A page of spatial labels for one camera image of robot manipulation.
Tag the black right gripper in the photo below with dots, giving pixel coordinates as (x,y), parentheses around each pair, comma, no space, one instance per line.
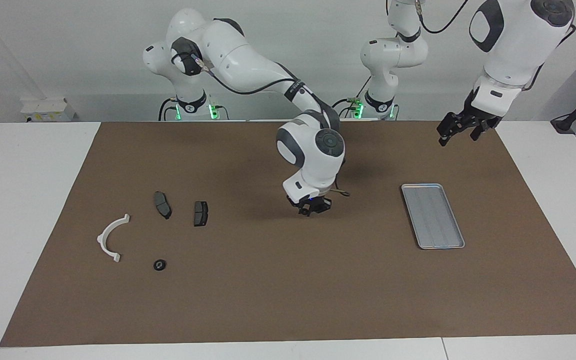
(313,204)

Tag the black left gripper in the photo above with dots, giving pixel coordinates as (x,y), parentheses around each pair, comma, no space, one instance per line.
(473,117)

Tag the large black bearing gear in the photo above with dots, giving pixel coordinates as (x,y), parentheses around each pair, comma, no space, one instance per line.
(160,264)

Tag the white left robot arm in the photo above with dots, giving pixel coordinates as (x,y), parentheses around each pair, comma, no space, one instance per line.
(513,45)

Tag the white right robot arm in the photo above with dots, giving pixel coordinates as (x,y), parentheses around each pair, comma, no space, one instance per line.
(238,50)

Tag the silver metal tray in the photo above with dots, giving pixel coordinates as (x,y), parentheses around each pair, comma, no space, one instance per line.
(435,225)

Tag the brown table mat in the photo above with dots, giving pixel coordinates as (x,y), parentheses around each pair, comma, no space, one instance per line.
(268,280)

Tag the short dark brake pad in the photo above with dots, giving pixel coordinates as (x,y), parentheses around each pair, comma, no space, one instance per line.
(200,214)

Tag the long dark brake pad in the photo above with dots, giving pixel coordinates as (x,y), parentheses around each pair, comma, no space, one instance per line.
(162,205)

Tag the white semicircular bracket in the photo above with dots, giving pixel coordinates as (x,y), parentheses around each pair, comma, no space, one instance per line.
(101,240)

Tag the white wall box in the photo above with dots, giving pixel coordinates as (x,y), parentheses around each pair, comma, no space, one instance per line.
(48,110)

